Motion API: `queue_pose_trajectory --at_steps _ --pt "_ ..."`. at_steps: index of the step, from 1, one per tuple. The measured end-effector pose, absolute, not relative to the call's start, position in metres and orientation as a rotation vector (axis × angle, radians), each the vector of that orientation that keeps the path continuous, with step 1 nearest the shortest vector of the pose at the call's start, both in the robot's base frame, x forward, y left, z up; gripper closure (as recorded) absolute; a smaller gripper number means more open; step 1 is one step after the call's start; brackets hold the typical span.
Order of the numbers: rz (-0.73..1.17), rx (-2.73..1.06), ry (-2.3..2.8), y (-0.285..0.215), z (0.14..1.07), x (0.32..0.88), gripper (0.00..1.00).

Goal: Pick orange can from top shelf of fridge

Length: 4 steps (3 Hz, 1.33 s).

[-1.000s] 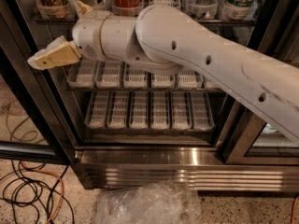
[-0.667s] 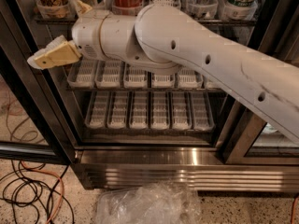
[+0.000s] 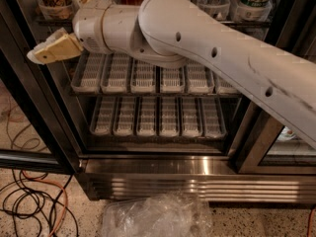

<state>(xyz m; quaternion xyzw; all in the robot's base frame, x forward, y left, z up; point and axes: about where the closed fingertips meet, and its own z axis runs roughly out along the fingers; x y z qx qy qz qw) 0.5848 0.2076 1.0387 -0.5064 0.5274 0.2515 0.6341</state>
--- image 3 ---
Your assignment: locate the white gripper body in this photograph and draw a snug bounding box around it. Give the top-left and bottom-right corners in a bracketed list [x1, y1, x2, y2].
[72, 0, 112, 54]

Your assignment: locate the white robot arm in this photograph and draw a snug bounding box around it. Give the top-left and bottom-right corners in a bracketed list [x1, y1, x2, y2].
[28, 0, 316, 147]

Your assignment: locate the middle shelf tray one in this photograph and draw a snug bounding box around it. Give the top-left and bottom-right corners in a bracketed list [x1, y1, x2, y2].
[71, 52, 106, 94]

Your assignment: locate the middle shelf tray two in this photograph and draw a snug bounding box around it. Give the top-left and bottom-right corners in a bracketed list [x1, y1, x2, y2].
[100, 53, 132, 94]

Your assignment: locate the shelf tray two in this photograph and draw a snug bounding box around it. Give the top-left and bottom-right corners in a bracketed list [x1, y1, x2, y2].
[113, 97, 136, 136]
[100, 53, 132, 94]

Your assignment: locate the middle shelf tray three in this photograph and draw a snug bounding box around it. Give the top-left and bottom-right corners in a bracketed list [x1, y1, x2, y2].
[130, 60, 156, 93]

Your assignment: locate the shelf tray three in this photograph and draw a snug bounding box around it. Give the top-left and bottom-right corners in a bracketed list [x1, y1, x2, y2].
[130, 60, 156, 93]
[136, 97, 156, 136]

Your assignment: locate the bottom shelf tray one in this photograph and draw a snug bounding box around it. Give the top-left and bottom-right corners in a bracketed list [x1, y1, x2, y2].
[90, 96, 117, 136]

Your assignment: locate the bottom shelf tray two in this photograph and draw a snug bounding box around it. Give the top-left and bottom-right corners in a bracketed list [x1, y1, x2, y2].
[113, 97, 136, 136]

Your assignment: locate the open glass fridge door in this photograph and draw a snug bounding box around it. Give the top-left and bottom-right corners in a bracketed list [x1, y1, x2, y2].
[0, 0, 80, 174]

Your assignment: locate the middle shelf tray four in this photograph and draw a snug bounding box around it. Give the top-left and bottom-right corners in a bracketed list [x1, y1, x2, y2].
[160, 68, 185, 93]

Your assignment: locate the bottom shelf tray four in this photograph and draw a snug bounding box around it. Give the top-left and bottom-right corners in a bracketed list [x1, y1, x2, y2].
[159, 97, 180, 137]

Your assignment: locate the bottom shelf tray three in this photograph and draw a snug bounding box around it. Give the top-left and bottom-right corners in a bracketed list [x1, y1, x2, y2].
[136, 97, 156, 136]

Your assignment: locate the stainless steel display fridge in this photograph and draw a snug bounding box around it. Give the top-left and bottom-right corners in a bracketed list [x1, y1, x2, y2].
[9, 0, 316, 205]

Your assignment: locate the middle shelf tray five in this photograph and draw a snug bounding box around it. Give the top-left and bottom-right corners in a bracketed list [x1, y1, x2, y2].
[185, 61, 214, 94]

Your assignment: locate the bottom shelf tray five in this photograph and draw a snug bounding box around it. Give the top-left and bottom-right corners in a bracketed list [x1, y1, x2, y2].
[181, 97, 202, 137]

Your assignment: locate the middle shelf tray six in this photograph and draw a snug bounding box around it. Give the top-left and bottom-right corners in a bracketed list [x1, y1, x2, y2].
[214, 75, 239, 94]

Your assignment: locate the shelf tray six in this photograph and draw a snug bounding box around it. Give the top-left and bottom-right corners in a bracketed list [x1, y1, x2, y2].
[214, 75, 239, 94]
[200, 98, 226, 139]
[230, 0, 279, 22]

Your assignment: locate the top shelf tray six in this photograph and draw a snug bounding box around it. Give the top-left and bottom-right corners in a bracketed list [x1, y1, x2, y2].
[230, 0, 279, 22]

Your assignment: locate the bottom shelf tray six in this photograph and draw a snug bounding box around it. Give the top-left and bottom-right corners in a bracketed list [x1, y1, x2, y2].
[200, 98, 226, 139]

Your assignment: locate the closed right glass fridge door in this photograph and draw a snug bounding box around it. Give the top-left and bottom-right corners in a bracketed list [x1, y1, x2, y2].
[230, 0, 316, 175]

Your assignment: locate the white green can behind glass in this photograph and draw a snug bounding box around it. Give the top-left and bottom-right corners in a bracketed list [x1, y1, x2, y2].
[277, 126, 295, 141]

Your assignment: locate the clear plastic container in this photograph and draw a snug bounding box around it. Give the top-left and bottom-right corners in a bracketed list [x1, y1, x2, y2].
[101, 199, 150, 237]

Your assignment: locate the crumpled clear plastic bag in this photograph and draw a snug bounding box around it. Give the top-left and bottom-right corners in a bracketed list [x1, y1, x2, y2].
[125, 193, 212, 237]

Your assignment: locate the middle wire shelf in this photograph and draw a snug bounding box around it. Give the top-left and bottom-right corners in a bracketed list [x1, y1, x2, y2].
[69, 90, 243, 98]

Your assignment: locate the bottom wire shelf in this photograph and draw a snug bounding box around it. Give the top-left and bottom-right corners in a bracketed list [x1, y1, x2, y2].
[87, 134, 226, 145]

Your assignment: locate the orange cable on floor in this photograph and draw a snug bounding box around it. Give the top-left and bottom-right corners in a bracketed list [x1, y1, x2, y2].
[21, 170, 69, 237]

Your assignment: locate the black cable on floor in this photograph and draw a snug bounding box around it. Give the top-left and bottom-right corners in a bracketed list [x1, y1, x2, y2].
[0, 168, 80, 237]

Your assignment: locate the orange cable right edge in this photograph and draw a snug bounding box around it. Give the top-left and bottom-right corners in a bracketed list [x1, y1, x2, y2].
[307, 206, 316, 237]

